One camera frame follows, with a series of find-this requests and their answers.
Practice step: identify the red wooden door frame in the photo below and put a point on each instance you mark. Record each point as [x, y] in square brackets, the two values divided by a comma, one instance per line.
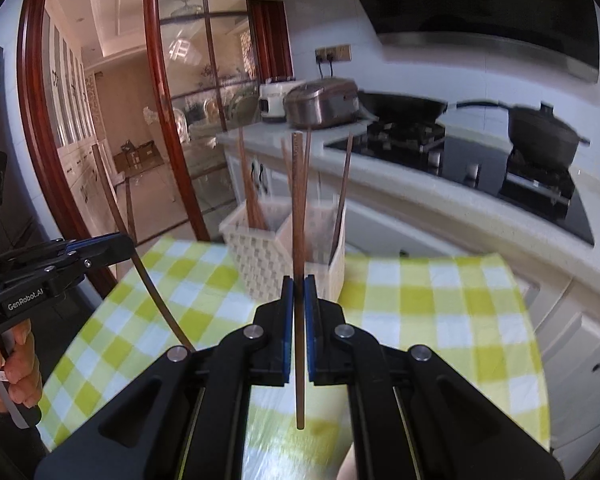
[30, 110]

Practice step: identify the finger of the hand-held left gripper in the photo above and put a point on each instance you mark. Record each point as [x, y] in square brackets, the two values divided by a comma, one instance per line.
[55, 250]
[117, 247]

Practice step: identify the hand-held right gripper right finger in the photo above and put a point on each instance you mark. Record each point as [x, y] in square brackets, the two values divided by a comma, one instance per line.
[311, 330]

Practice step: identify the black frying pan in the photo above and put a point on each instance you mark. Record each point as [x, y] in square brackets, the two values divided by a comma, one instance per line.
[405, 105]

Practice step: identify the black lidded pot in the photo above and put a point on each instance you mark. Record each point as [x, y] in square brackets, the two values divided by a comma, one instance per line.
[540, 135]

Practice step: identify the white kitchen counter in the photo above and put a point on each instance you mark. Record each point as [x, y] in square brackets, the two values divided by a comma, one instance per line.
[480, 220]

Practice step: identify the yellow checked tablecloth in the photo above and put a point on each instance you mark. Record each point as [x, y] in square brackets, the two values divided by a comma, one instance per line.
[430, 310]

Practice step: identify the black range hood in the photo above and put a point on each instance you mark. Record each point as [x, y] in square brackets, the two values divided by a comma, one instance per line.
[480, 5]

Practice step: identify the person's left hand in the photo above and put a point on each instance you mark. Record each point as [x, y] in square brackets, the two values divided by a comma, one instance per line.
[22, 375]

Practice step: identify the silver rice cooker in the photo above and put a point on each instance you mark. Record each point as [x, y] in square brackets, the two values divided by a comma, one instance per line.
[320, 102]

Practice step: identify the white perforated plastic basket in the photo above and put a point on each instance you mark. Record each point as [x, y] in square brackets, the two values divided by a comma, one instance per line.
[260, 260]

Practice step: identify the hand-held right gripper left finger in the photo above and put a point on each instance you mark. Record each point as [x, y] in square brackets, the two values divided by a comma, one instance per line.
[287, 330]

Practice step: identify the white kitchen appliance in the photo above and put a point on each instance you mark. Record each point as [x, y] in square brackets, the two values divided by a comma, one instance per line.
[272, 102]

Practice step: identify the wall socket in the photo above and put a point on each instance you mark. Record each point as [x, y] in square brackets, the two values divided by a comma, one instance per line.
[332, 53]

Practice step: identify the black glass gas stove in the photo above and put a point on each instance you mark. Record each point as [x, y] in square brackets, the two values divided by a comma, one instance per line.
[455, 160]

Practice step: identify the cardboard box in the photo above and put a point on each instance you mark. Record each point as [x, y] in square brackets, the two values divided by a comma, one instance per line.
[140, 155]

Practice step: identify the dark brown wooden chopstick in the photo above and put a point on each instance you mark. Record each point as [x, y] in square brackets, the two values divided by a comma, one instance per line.
[165, 310]

